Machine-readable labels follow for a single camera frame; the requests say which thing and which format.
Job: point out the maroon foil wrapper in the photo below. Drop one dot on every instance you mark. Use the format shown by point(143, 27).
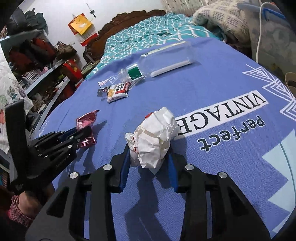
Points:
point(84, 124)

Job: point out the left hand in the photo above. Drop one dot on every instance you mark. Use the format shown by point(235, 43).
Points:
point(31, 202)

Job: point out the blue vintage print bedsheet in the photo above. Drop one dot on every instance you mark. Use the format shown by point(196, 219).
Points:
point(234, 116)

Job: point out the hanging keys on wall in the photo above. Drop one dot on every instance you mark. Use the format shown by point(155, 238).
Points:
point(91, 11)

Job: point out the clear storage box blue handle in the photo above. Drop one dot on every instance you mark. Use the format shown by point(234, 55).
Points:
point(271, 36)

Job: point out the beige leaf pattern curtain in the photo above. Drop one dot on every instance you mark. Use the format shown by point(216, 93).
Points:
point(186, 7)

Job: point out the white paper ball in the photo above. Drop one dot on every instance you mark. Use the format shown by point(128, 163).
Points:
point(150, 141)

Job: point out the white red snack packet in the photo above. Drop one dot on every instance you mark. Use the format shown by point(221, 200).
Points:
point(118, 91)

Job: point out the cluttered metal shelf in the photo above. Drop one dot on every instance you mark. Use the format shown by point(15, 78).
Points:
point(32, 69)

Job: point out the clear plastic bottle green label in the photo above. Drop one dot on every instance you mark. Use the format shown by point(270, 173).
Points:
point(145, 65)

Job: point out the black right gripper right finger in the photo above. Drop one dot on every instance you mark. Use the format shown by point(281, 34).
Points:
point(215, 208)

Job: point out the grey checkered folded blanket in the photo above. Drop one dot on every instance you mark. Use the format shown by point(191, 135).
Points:
point(227, 16)

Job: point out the carved wooden headboard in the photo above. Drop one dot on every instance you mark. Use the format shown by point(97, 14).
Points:
point(95, 48)

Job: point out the teal patterned quilt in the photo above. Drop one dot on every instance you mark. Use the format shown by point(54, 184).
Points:
point(156, 30)

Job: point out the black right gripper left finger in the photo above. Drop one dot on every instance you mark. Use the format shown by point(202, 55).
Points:
point(63, 216)

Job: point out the red yellow wall calendar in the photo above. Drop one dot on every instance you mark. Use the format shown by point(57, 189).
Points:
point(83, 29)

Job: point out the white green flat box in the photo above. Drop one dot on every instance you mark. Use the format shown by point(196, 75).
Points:
point(163, 48)

